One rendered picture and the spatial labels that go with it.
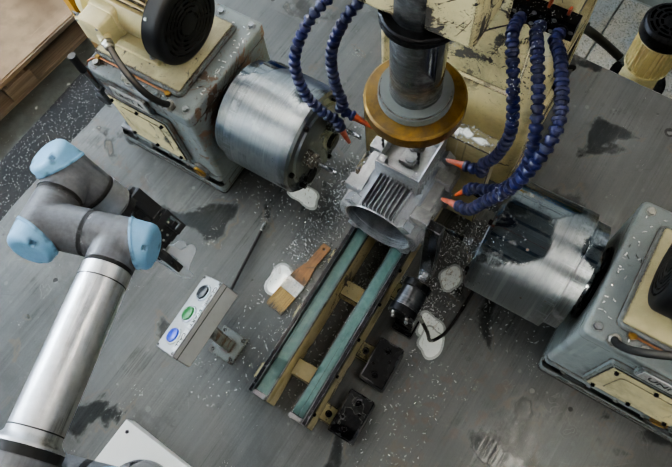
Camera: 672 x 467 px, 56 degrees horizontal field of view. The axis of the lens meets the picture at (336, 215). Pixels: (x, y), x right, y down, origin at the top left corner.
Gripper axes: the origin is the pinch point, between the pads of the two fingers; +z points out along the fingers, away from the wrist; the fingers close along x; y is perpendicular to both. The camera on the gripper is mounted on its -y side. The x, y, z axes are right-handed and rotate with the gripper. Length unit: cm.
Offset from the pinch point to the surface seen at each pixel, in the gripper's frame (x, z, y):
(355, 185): -13.0, 12.7, 34.6
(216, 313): -3.8, 8.6, -2.4
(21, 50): 191, -8, 54
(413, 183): -25.4, 14.2, 38.6
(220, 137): 13.7, -4.5, 29.9
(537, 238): -49, 25, 39
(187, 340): -3.8, 6.6, -9.7
